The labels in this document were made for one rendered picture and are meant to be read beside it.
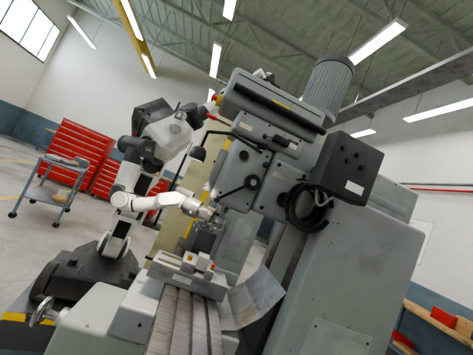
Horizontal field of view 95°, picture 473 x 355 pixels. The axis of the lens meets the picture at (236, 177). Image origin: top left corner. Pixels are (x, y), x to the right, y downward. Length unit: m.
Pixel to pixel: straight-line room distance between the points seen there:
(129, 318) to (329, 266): 0.80
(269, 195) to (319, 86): 0.60
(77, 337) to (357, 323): 1.09
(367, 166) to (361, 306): 0.60
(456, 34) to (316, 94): 5.81
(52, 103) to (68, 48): 2.38
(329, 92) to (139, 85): 10.26
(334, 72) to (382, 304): 1.07
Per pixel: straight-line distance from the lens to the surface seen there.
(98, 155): 6.08
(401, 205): 1.38
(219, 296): 1.08
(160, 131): 1.28
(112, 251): 1.81
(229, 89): 0.99
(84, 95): 11.57
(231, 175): 0.95
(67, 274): 1.66
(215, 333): 0.91
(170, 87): 10.88
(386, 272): 1.21
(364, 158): 0.88
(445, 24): 6.74
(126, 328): 1.06
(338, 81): 1.24
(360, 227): 1.08
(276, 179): 0.98
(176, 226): 2.83
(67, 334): 1.14
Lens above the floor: 1.38
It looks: 4 degrees up
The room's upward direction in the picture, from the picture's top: 23 degrees clockwise
